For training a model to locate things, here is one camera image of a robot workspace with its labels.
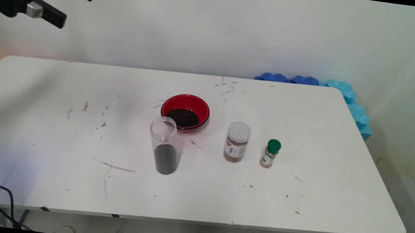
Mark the clear plastic jar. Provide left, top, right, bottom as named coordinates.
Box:
left=145, top=115, right=185, bottom=177

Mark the red bowl with black rim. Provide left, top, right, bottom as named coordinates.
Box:
left=158, top=91, right=212, bottom=136

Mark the black seed heap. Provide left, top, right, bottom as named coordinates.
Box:
left=165, top=107, right=201, bottom=130

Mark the dark blue foam mat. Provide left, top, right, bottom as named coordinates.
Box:
left=292, top=75, right=320, bottom=87
left=255, top=71, right=288, bottom=84

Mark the nut jar with white lid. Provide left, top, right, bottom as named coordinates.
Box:
left=222, top=120, right=253, bottom=164

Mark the small spice bottle green cap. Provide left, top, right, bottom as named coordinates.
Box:
left=259, top=138, right=283, bottom=170

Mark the light blue foam mat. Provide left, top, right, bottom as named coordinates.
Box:
left=313, top=78, right=378, bottom=142

